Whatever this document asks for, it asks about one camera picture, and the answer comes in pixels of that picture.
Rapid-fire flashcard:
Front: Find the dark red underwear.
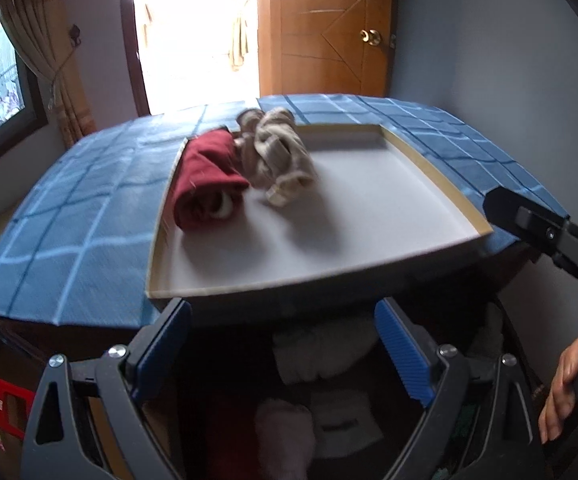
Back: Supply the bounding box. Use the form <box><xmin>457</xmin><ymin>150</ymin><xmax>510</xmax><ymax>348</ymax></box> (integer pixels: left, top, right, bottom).
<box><xmin>170</xmin><ymin>127</ymin><xmax>250</xmax><ymax>231</ymax></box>

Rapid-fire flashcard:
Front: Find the beige brown underwear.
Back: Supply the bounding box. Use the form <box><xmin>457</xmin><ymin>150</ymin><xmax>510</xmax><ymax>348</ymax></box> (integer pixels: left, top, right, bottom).
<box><xmin>232</xmin><ymin>107</ymin><xmax>317</xmax><ymax>207</ymax></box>

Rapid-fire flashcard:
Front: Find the white cloth in drawer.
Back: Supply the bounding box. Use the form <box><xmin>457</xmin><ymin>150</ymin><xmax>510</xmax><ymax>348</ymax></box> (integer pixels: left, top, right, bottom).
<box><xmin>274</xmin><ymin>318</ymin><xmax>383</xmax><ymax>460</ymax></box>

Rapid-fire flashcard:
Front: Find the person's right hand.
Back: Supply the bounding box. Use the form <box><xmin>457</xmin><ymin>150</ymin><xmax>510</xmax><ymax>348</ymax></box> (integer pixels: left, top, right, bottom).
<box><xmin>538</xmin><ymin>337</ymin><xmax>578</xmax><ymax>444</ymax></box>

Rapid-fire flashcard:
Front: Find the red plastic stool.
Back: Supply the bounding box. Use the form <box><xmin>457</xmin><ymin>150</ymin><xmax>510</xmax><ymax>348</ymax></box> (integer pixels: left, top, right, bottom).
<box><xmin>0</xmin><ymin>378</ymin><xmax>35</xmax><ymax>440</ymax></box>

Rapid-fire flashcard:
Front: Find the blue plaid bed cover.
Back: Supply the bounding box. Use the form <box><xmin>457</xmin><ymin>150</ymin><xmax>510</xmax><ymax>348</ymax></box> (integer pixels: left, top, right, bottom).
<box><xmin>0</xmin><ymin>94</ymin><xmax>559</xmax><ymax>328</ymax></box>

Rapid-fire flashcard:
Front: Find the white shallow tray box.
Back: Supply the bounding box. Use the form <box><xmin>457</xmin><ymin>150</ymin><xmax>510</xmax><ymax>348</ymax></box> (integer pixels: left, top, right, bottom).
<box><xmin>146</xmin><ymin>125</ymin><xmax>493</xmax><ymax>308</ymax></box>

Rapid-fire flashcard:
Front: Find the brass door knob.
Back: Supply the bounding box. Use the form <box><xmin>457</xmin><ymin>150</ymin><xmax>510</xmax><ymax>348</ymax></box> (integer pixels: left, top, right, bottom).
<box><xmin>360</xmin><ymin>29</ymin><xmax>382</xmax><ymax>47</ymax></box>

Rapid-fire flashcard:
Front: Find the wooden door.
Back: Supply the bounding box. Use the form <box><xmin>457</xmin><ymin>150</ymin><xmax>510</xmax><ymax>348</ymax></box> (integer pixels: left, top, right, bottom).
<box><xmin>257</xmin><ymin>0</ymin><xmax>397</xmax><ymax>96</ymax></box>

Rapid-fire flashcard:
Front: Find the curtain tieback hook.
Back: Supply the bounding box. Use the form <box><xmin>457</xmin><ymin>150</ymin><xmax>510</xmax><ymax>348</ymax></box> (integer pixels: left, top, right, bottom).
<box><xmin>68</xmin><ymin>24</ymin><xmax>82</xmax><ymax>49</ymax></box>

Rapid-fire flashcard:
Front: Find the brown curtain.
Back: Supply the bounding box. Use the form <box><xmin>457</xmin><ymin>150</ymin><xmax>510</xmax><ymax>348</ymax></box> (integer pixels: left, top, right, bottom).
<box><xmin>0</xmin><ymin>0</ymin><xmax>96</xmax><ymax>148</ymax></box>

